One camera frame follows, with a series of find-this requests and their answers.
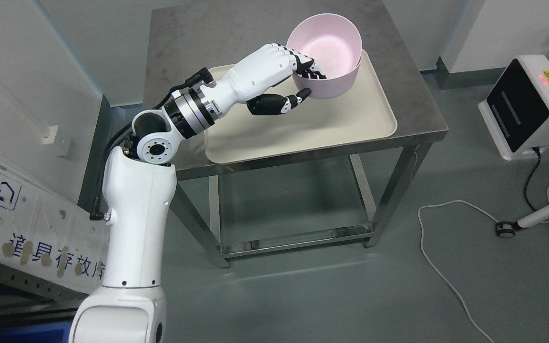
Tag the beige plastic tray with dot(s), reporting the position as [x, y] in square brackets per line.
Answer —
[360, 115]

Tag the white stand leg with caster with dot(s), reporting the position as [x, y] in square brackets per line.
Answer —
[509, 229]

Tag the white black box device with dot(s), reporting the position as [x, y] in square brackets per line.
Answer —
[516, 110]

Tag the blue bin bottom left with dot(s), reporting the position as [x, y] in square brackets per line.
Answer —
[55, 332]

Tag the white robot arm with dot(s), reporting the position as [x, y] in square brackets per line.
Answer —
[136, 187]

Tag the stainless steel table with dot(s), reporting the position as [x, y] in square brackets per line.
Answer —
[216, 32]

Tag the white wall socket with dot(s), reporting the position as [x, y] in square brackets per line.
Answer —
[57, 141]

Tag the white printed sign panel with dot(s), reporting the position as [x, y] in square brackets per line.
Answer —
[46, 236]

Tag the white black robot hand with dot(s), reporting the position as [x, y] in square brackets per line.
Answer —
[249, 79]

